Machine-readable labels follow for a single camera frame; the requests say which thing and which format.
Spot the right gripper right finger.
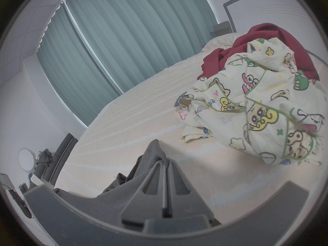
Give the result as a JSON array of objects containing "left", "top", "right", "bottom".
[{"left": 165, "top": 159, "right": 214, "bottom": 225}]

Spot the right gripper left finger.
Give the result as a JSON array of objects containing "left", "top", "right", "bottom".
[{"left": 121, "top": 160, "right": 166, "bottom": 226}]

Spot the black T-shirt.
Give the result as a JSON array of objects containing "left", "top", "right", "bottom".
[{"left": 96, "top": 139, "right": 171, "bottom": 199}]

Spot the bed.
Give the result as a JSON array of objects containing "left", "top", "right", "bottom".
[{"left": 52, "top": 0, "right": 328, "bottom": 230}]

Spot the black chest of drawers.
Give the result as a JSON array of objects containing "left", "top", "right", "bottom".
[{"left": 41, "top": 133, "right": 78, "bottom": 184}]

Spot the dark grey garment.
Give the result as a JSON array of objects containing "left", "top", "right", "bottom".
[{"left": 36, "top": 149, "right": 53, "bottom": 165}]

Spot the white printed pyjama top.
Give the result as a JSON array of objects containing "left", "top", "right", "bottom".
[{"left": 174, "top": 37, "right": 324, "bottom": 166}]

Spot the round white mirror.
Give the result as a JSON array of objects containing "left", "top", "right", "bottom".
[{"left": 17, "top": 148, "right": 36, "bottom": 172}]

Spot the blue-green curtain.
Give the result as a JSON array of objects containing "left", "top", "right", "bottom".
[
  {"left": 64, "top": 0, "right": 218, "bottom": 94},
  {"left": 36, "top": 3, "right": 122, "bottom": 126}
]

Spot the pale pink pillow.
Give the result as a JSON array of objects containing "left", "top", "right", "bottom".
[{"left": 201, "top": 32, "right": 246, "bottom": 52}]

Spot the grey bedside table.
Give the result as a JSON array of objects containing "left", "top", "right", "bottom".
[{"left": 210, "top": 21, "right": 232, "bottom": 36}]

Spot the dark red garment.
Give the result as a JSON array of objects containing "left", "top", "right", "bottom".
[{"left": 201, "top": 23, "right": 320, "bottom": 83}]

